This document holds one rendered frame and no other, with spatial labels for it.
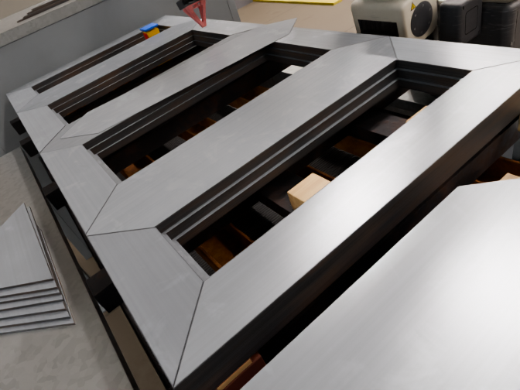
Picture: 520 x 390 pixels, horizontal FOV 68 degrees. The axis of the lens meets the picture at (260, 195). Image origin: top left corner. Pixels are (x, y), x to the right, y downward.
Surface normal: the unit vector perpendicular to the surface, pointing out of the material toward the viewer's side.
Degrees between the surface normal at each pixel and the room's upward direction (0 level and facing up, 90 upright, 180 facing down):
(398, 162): 0
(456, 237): 0
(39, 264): 0
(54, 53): 90
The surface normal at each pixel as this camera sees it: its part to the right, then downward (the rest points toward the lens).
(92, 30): 0.58, 0.37
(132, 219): -0.29, -0.74
